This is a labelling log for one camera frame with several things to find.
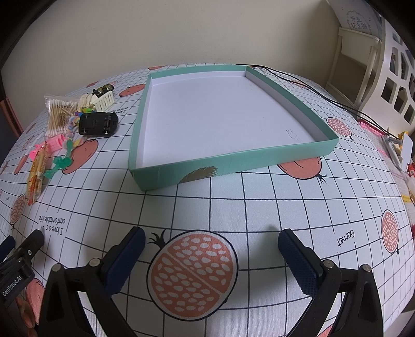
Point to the pomegranate print grid bedsheet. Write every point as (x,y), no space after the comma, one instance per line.
(347,206)

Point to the cotton swabs plastic bag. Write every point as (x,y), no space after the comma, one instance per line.
(60,109)

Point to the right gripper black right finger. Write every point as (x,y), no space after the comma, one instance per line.
(360,313)

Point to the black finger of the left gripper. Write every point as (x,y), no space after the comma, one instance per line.
(28,249)
(6,247)

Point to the black toy car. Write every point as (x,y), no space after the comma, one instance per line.
(100,124)

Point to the white wooden shelf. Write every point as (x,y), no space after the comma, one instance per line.
(354,66)

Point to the yellow rice cracker packet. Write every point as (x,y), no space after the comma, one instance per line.
(35,178)

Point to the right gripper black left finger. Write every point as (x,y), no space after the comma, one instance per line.
(62,313)

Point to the cream lace scrunchie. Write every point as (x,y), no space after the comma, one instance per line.
(86,101)

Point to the pink knitted rug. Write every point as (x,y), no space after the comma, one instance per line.
(372,129)

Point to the brown door frame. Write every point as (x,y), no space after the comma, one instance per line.
(10,117)

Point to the cream square hair claw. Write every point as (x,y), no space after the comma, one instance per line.
(102,103)

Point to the teal shallow cardboard tray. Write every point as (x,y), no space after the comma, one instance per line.
(199,122)

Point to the clutter pile on floor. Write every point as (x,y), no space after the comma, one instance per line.
(399,150)

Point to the white cutout cabinet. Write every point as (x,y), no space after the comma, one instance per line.
(390,101)

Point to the green plastic dragonfly toy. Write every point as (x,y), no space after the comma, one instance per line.
(61,163)

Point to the black gold robot toy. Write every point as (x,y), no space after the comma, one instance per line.
(98,92)

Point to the pink hair clip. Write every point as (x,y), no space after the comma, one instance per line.
(54,144)

